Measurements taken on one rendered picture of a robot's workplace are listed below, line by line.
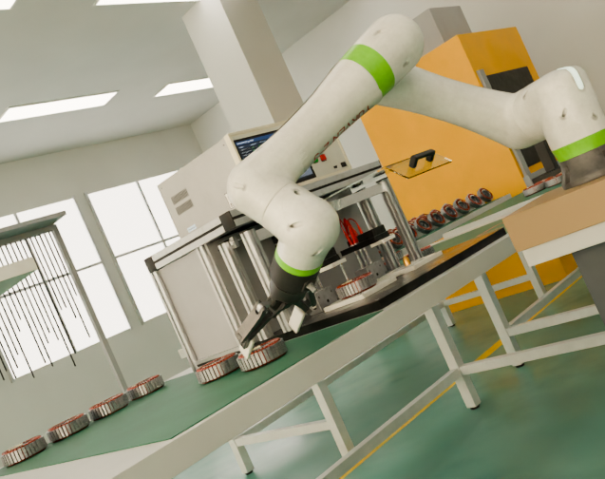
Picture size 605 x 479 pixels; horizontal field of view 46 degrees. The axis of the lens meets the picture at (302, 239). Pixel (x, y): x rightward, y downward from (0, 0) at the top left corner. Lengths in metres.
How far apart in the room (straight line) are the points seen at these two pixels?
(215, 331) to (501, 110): 0.97
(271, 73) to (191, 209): 4.22
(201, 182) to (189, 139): 8.27
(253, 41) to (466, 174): 2.15
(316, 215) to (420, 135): 4.61
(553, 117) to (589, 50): 5.53
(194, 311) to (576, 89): 1.17
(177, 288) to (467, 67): 3.82
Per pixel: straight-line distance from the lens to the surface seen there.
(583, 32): 7.19
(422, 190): 5.93
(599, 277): 1.67
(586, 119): 1.65
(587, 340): 3.00
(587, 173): 1.65
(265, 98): 6.14
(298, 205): 1.26
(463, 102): 1.72
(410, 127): 5.88
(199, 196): 2.14
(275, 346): 1.58
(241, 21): 6.42
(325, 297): 2.01
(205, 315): 2.08
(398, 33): 1.48
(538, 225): 1.60
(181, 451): 1.21
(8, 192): 8.83
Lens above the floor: 0.93
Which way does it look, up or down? 1 degrees up
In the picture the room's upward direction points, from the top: 24 degrees counter-clockwise
